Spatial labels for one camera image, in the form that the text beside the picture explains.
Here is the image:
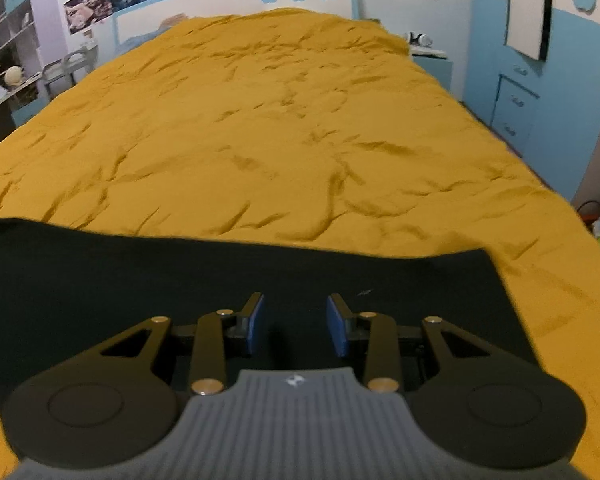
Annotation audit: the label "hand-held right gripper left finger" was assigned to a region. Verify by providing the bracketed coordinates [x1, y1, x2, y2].
[87, 292, 267, 397]

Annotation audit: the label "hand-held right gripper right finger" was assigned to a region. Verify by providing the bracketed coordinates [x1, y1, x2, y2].
[326, 293, 511, 396]

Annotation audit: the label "black pants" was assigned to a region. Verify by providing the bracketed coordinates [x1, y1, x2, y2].
[0, 217, 540, 401]

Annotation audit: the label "yellow blanket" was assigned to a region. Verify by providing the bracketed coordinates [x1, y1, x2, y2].
[0, 7, 600, 480]

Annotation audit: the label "blue nightstand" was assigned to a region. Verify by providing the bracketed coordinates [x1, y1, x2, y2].
[407, 46, 455, 93]

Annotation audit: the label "blue pillow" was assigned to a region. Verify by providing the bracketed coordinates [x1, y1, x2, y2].
[116, 12, 188, 50]

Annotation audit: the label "grey stool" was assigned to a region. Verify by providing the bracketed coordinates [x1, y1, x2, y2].
[42, 57, 76, 98]
[62, 45, 100, 86]

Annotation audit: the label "blue wardrobe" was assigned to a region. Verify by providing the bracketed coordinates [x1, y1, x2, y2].
[460, 0, 600, 207]

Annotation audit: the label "white and blue headboard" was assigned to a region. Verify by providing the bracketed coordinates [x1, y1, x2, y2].
[111, 0, 361, 46]

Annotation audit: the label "desk with blue drawer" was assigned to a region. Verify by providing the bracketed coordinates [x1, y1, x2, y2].
[0, 72, 47, 156]

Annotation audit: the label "wardrobe mirror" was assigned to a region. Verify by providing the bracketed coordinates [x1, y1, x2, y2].
[504, 0, 553, 62]

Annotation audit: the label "pink figure wall poster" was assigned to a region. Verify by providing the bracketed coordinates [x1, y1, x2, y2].
[64, 0, 116, 36]

